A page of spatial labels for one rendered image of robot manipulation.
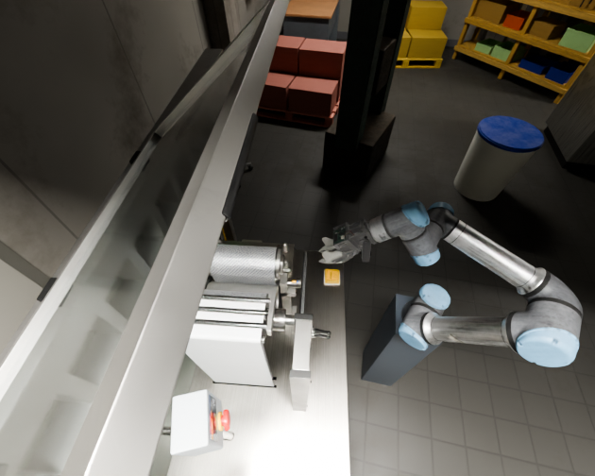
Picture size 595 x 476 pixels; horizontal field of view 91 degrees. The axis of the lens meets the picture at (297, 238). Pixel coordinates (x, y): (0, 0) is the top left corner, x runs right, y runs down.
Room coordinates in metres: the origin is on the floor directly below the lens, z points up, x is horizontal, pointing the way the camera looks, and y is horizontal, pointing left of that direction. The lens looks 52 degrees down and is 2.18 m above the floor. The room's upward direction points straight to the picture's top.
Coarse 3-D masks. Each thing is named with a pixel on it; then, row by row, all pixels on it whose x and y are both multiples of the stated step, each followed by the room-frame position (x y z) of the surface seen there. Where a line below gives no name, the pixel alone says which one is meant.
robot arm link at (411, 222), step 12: (408, 204) 0.56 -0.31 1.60; (420, 204) 0.55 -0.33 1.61; (384, 216) 0.55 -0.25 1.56; (396, 216) 0.54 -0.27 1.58; (408, 216) 0.52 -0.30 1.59; (420, 216) 0.51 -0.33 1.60; (384, 228) 0.52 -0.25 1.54; (396, 228) 0.51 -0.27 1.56; (408, 228) 0.51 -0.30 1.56; (420, 228) 0.51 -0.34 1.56
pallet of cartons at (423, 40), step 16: (416, 0) 6.15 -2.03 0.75; (416, 16) 5.78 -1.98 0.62; (432, 16) 5.77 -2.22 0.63; (416, 32) 5.63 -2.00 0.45; (432, 32) 5.63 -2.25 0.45; (400, 48) 5.40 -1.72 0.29; (416, 48) 5.39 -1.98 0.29; (432, 48) 5.38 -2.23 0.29; (400, 64) 5.46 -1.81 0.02; (416, 64) 5.46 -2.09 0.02; (432, 64) 5.45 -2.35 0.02
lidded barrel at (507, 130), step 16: (480, 128) 2.43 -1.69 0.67; (496, 128) 2.42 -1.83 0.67; (512, 128) 2.42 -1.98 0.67; (528, 128) 2.42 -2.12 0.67; (480, 144) 2.32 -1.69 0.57; (496, 144) 2.19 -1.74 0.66; (512, 144) 2.17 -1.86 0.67; (528, 144) 2.17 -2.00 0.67; (464, 160) 2.45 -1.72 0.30; (480, 160) 2.25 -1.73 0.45; (496, 160) 2.16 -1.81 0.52; (512, 160) 2.12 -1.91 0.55; (464, 176) 2.33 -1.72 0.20; (480, 176) 2.20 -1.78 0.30; (496, 176) 2.14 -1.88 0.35; (512, 176) 2.16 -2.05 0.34; (464, 192) 2.25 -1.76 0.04; (480, 192) 2.17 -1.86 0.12; (496, 192) 2.15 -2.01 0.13
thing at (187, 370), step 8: (208, 280) 0.64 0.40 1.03; (184, 360) 0.31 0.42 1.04; (192, 360) 0.33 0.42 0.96; (184, 368) 0.28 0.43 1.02; (192, 368) 0.30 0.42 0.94; (184, 376) 0.26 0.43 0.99; (192, 376) 0.28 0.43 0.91; (176, 384) 0.22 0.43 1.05; (184, 384) 0.24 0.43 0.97; (176, 392) 0.20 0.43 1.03; (184, 392) 0.21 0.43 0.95; (168, 416) 0.12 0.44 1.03; (168, 424) 0.10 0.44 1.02; (160, 440) 0.06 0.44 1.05; (168, 440) 0.06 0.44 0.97; (160, 448) 0.04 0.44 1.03; (168, 448) 0.04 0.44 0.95; (160, 456) 0.02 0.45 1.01; (168, 456) 0.02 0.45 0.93; (160, 464) 0.00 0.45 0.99; (168, 464) 0.00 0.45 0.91; (152, 472) -0.02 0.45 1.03; (160, 472) -0.02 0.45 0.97
